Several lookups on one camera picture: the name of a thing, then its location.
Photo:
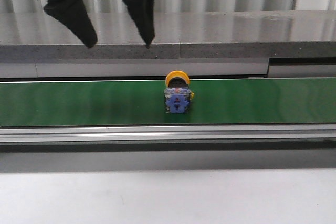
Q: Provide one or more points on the yellow push button switch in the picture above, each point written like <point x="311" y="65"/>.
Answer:
<point x="177" y="93"/>

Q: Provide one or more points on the grey stone slab shelf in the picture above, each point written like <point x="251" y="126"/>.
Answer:
<point x="36" y="37"/>

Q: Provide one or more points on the green conveyor belt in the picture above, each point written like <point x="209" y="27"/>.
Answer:
<point x="222" y="101"/>

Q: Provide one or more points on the silver rear conveyor rail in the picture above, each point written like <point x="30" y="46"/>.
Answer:
<point x="194" y="67"/>

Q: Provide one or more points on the aluminium conveyor front rail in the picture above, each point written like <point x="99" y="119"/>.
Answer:
<point x="169" y="134"/>

